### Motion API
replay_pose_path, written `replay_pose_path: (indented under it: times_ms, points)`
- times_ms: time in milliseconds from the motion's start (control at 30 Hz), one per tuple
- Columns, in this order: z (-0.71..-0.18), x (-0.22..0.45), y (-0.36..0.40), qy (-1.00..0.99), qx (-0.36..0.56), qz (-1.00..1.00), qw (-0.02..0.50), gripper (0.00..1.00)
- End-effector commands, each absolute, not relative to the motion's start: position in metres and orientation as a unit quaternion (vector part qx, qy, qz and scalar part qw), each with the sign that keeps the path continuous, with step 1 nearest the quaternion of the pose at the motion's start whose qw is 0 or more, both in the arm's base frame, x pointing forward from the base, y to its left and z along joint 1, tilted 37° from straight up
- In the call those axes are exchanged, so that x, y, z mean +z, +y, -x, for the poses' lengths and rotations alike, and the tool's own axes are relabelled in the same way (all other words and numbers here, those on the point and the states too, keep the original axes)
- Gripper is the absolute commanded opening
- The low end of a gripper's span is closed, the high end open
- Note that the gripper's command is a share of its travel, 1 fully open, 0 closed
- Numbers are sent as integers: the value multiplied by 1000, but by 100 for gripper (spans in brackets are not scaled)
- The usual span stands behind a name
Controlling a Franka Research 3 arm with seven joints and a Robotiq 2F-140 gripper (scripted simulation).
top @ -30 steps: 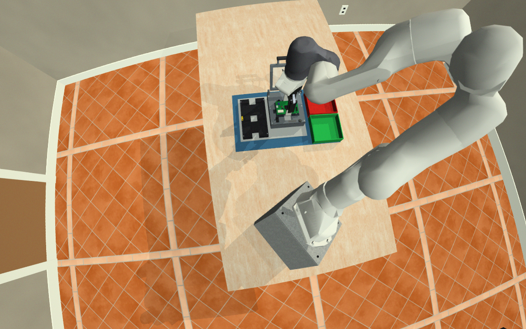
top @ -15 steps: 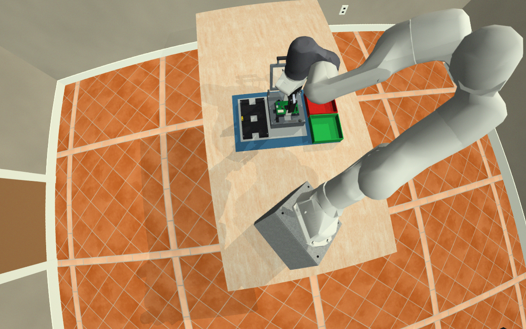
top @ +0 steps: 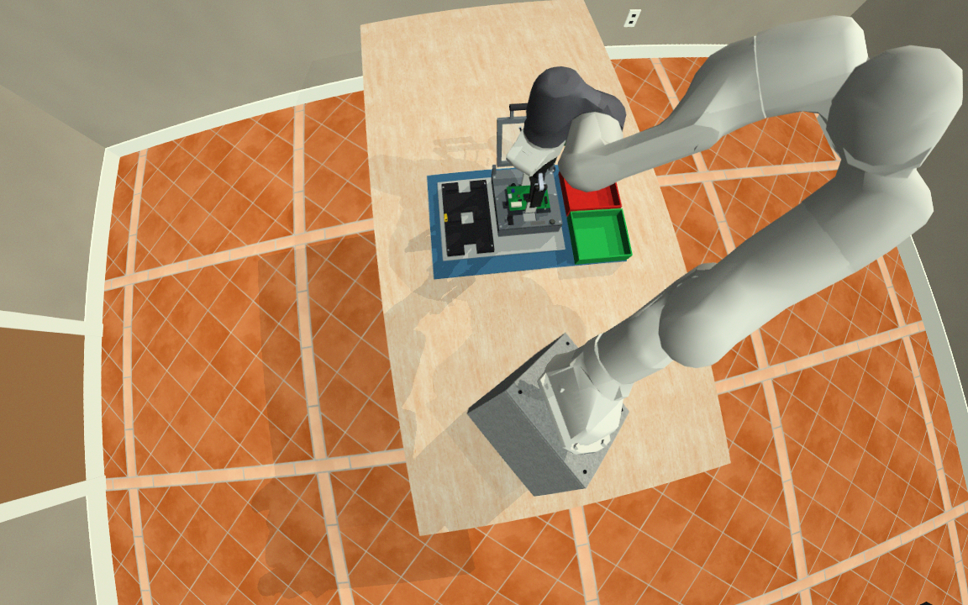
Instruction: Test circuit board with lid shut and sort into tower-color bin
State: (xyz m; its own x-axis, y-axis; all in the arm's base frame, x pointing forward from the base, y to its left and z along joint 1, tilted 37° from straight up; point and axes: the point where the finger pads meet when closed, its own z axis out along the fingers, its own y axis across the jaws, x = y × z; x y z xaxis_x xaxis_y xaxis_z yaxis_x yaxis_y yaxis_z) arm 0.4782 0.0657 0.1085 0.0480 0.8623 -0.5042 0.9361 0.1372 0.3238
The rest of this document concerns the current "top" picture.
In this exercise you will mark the green open-top bin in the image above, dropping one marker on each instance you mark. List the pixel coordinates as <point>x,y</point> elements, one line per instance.
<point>602,233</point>

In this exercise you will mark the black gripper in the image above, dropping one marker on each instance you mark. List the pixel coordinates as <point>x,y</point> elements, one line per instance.
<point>537,187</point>

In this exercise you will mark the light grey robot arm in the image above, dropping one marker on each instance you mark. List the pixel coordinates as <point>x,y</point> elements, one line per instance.
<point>887,114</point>

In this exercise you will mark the green circuit board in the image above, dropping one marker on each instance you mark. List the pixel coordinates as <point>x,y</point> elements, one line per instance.
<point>517,198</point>

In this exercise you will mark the red open bin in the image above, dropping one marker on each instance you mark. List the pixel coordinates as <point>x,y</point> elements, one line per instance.
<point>607,198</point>

